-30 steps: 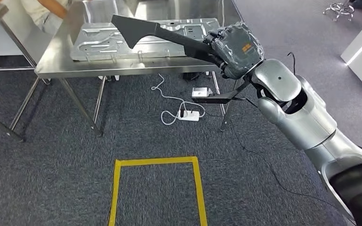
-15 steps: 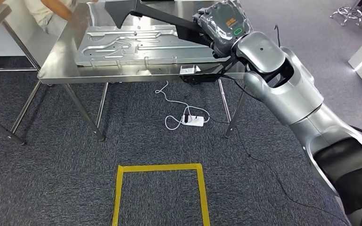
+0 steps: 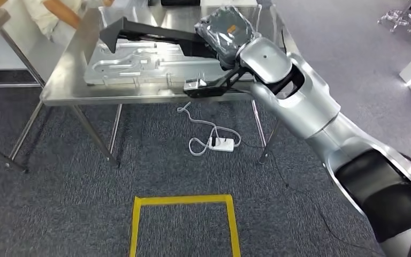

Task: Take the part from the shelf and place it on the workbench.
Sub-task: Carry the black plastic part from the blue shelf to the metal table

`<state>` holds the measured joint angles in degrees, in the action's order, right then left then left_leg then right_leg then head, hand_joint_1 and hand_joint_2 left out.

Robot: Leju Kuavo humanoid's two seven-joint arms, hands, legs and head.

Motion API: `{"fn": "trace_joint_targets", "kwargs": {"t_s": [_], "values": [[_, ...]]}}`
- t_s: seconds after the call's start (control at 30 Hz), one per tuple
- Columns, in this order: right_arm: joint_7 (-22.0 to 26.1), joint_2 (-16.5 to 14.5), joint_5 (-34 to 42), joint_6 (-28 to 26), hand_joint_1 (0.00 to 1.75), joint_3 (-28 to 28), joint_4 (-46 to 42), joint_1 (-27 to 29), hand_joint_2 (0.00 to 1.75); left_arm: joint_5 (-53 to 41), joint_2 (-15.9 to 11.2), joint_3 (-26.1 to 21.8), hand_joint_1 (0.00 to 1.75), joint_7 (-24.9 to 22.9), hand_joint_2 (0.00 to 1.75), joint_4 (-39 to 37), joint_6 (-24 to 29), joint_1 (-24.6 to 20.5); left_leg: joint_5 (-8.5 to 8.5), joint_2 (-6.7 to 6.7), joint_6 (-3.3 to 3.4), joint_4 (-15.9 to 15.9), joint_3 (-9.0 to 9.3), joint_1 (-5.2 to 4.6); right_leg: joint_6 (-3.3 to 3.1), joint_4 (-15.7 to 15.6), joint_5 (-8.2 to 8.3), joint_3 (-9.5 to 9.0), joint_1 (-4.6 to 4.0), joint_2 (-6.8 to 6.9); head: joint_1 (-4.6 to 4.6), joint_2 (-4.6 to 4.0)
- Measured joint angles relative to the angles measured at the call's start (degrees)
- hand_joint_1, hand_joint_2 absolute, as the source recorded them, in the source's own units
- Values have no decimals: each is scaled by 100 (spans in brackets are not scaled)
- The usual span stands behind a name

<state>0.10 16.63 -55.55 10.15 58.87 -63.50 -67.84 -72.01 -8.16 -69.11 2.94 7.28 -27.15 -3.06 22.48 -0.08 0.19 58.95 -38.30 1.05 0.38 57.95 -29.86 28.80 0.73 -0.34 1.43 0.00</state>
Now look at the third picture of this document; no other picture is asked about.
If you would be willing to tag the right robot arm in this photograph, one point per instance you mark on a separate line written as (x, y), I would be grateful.
(308, 106)

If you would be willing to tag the black plastic panel part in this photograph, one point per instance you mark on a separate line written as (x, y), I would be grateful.
(156, 33)

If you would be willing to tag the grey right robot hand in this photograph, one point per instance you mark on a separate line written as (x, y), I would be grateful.
(226, 32)

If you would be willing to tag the yellow floor tape square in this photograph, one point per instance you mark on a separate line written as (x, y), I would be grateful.
(133, 230)

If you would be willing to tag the stainless steel workbench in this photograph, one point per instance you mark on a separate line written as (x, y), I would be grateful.
(70, 88)

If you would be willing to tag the chrome base stool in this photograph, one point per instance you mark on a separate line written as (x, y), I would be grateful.
(397, 17)

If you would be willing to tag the white power strip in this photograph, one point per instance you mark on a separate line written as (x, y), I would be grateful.
(223, 144)

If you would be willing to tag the stamped sheet metal panel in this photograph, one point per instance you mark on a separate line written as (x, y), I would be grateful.
(120, 71)

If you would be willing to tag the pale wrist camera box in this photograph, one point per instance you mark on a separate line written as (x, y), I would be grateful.
(193, 84)

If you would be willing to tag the black camera bracket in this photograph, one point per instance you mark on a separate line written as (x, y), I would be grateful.
(226, 83)

